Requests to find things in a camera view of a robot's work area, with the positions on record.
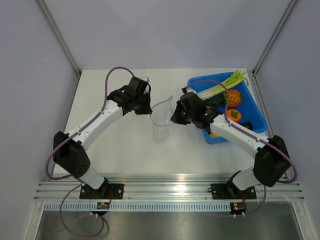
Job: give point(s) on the white slotted cable duct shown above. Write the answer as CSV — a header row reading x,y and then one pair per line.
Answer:
x,y
142,206

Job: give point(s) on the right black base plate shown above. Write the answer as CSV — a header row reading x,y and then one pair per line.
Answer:
x,y
226,191

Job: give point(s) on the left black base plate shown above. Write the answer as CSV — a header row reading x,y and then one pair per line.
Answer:
x,y
113,191

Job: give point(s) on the left aluminium frame post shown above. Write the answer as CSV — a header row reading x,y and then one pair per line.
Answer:
x,y
49,18

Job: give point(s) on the yellow mango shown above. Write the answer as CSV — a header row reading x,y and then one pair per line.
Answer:
x,y
212,135

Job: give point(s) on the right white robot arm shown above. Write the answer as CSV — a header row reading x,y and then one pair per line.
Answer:
x,y
270,154

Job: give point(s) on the aluminium mounting rail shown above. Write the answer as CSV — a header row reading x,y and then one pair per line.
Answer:
x,y
143,187

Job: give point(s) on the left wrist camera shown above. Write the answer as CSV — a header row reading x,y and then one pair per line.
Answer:
x,y
145,79

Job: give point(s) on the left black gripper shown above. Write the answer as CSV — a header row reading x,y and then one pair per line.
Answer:
x,y
147,109

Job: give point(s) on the blue plastic tray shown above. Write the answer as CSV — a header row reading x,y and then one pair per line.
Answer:
x,y
248,108

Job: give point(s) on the orange persimmon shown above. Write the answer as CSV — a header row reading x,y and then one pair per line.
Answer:
x,y
234,115

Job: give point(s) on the aluminium frame post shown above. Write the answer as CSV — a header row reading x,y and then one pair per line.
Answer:
x,y
49,18
275,34

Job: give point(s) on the right aluminium frame post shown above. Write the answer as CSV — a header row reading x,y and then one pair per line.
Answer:
x,y
275,34

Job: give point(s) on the right circuit board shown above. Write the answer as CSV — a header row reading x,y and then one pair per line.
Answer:
x,y
238,207

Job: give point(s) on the clear zip top bag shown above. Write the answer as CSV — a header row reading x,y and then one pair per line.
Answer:
x,y
161,120

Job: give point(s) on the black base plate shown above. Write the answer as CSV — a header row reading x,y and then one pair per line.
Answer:
x,y
226,191
113,191

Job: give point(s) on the green celery stalk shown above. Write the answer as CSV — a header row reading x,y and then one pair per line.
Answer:
x,y
236,78

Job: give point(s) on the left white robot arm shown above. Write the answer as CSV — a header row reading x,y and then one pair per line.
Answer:
x,y
70,149

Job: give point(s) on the dark purple fruit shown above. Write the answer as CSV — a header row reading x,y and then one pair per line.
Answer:
x,y
247,125

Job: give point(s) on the left circuit board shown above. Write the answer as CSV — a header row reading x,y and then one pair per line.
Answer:
x,y
103,205

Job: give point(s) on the orange toy pineapple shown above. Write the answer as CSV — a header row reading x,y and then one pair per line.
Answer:
x,y
234,97

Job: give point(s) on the circuit board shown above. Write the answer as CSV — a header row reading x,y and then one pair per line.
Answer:
x,y
103,205
238,207

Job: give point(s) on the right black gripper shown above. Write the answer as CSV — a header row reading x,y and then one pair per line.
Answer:
x,y
177,118

